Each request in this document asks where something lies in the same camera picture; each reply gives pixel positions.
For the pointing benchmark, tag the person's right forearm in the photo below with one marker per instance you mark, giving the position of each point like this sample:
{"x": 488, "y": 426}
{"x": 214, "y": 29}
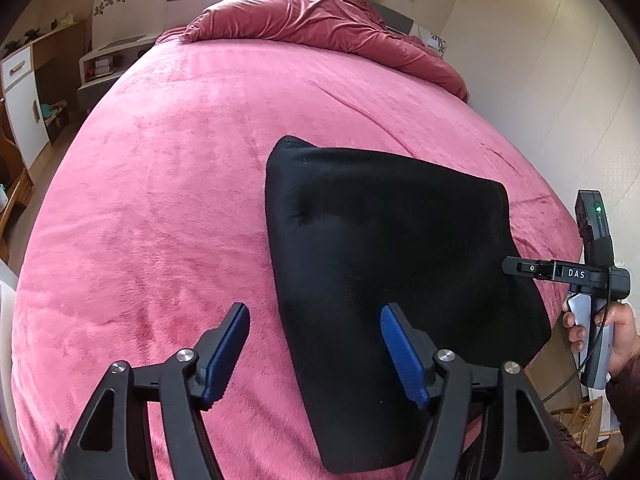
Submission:
{"x": 627, "y": 395}

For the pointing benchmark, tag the maroon quilted jacket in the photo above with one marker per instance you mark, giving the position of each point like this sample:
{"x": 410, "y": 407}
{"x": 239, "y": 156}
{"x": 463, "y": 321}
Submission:
{"x": 575, "y": 455}

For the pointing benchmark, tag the white wooden cabinet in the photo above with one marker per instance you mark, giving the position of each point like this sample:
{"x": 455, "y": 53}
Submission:
{"x": 60, "y": 50}

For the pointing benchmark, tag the white leaf print box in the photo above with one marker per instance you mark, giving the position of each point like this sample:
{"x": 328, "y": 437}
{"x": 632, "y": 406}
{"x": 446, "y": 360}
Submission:
{"x": 435, "y": 42}

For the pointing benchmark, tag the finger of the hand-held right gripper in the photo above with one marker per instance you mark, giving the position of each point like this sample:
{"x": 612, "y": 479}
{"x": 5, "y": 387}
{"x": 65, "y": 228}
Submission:
{"x": 525, "y": 266}

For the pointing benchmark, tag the black pants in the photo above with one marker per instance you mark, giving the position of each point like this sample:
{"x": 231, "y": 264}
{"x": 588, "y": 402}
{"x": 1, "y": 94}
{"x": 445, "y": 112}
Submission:
{"x": 375, "y": 220}

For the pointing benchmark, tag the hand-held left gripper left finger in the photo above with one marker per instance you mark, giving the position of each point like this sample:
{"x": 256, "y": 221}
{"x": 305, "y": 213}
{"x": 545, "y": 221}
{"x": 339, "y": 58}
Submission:
{"x": 227, "y": 345}

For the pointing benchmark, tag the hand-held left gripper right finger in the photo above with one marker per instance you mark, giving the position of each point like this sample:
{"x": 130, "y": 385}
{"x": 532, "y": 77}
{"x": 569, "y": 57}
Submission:
{"x": 400, "y": 350}

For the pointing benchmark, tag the pink bed blanket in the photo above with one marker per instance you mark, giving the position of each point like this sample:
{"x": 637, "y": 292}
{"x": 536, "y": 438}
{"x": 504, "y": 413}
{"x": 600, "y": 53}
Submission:
{"x": 150, "y": 185}

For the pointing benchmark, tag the wooden rack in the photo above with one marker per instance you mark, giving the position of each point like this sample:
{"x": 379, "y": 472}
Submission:
{"x": 590, "y": 415}

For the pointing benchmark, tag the person's right hand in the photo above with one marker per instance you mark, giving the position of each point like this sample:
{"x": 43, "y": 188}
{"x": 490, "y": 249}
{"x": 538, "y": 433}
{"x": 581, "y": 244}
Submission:
{"x": 622, "y": 335}

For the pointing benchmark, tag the dark red duvet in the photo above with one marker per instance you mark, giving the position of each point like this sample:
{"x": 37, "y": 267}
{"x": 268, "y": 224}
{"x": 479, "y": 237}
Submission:
{"x": 325, "y": 20}

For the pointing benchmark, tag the white nightstand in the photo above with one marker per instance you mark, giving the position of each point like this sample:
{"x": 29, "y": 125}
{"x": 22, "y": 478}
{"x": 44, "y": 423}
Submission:
{"x": 100, "y": 57}

